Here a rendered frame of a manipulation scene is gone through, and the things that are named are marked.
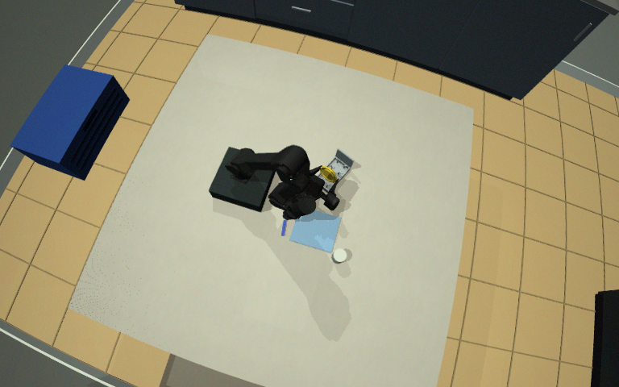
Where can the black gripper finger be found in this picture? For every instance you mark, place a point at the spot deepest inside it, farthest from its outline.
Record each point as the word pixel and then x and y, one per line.
pixel 314 171
pixel 332 189

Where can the yellow plate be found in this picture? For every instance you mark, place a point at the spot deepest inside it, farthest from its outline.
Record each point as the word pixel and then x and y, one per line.
pixel 328 174

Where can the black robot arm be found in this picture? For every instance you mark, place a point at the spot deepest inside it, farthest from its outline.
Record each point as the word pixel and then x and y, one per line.
pixel 287 162

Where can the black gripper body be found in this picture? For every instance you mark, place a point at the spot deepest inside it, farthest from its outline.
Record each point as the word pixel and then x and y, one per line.
pixel 331 201

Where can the dark grey dish rack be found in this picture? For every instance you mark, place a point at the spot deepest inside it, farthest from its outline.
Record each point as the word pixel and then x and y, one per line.
pixel 341 164

